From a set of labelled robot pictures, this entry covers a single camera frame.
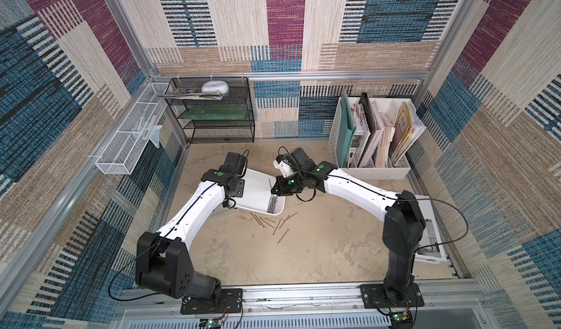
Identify white desktop file organizer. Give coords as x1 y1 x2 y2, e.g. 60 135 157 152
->
329 96 414 179

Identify black wire mesh shelf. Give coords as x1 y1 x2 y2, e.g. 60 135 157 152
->
161 76 256 144

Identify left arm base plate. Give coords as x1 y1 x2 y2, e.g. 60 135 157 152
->
181 288 243 315

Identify steel nail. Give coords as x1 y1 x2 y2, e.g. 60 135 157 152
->
277 229 290 244
267 195 278 214
250 213 265 228

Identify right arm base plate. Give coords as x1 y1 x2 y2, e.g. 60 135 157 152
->
359 283 425 309

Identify magazines on black shelf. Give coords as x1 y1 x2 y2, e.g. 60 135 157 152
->
159 86 226 101

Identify green tray in shelf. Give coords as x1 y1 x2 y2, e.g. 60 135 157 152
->
179 105 248 121

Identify white plastic storage box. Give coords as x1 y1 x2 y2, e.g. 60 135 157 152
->
234 168 286 217

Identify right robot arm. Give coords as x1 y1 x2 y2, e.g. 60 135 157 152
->
271 148 426 308

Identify brown envelopes in organizer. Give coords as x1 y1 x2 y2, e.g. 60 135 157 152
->
389 102 427 165

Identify white wire wall basket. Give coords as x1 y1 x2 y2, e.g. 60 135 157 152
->
95 82 167 175

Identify green folder in organizer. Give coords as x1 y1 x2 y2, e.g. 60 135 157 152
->
336 93 356 168

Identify black binder in organizer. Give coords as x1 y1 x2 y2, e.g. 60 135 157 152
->
359 92 377 133

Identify white Inedia magazine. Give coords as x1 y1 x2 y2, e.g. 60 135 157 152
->
416 195 446 264

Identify white round device on shelf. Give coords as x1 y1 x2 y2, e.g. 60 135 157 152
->
201 80 229 96

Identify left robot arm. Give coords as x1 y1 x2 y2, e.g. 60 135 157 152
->
135 152 248 306

